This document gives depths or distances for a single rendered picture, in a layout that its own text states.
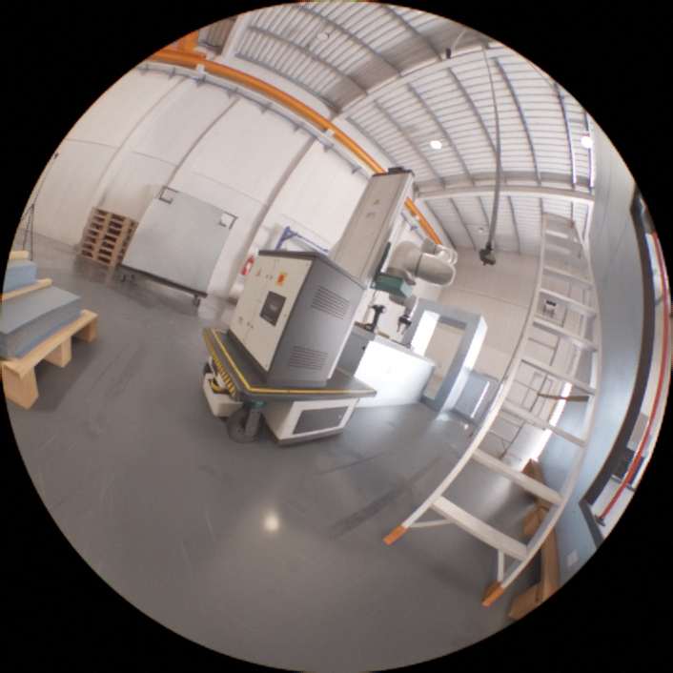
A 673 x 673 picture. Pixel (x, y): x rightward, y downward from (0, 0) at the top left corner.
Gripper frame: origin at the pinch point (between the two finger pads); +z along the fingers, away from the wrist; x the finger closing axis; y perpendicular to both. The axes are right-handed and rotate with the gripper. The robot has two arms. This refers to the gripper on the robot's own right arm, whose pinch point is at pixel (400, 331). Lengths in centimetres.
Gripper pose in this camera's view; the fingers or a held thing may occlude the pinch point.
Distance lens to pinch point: 202.1
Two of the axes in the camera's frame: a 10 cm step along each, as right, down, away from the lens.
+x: 9.2, 3.9, 0.4
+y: 0.0, 0.9, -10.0
